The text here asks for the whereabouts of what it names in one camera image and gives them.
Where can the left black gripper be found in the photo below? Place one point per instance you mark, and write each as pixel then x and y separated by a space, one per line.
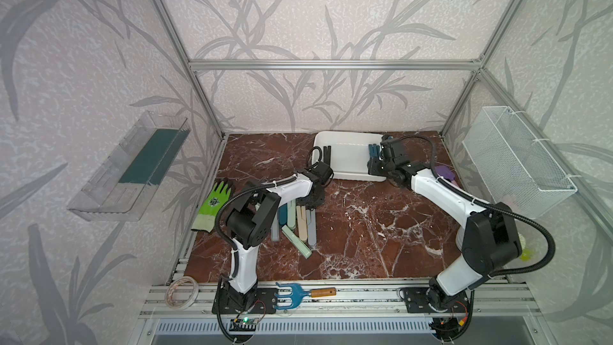
pixel 306 204

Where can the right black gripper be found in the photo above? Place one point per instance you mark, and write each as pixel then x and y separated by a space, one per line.
pixel 371 166

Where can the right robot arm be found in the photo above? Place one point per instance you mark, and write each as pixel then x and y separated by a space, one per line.
pixel 491 239

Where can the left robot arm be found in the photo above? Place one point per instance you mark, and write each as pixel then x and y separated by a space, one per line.
pixel 247 219

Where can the white rectangular storage box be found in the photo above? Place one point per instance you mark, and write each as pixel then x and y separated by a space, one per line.
pixel 349 154

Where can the grey-blue pruning pliers right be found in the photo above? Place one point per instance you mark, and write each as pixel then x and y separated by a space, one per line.
pixel 311 227

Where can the mint pruning pliers upright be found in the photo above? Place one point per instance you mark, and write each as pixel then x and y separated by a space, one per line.
pixel 291 215

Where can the grey pruning pliers left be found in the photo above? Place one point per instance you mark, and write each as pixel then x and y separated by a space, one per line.
pixel 275 231

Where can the mint pruning pliers diagonal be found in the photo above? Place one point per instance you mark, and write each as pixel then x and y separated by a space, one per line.
pixel 296 242

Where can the purple pink silicone spatula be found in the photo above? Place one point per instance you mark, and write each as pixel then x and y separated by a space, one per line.
pixel 444 172

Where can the blue garden hand fork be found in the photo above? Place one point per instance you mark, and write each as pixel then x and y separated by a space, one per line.
pixel 297 294

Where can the green gardening glove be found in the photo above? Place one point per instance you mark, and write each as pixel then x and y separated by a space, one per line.
pixel 217 198

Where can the potted artificial flower plant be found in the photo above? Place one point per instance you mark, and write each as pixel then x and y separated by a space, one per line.
pixel 526 255

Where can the white wire mesh basket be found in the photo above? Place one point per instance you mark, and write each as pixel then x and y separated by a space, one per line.
pixel 514 164

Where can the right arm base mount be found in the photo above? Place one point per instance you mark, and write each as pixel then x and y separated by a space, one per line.
pixel 432 301

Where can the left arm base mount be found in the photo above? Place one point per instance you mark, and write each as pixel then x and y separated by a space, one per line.
pixel 258 301

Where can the clear plastic wall shelf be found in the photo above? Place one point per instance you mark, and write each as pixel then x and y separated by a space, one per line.
pixel 126 182

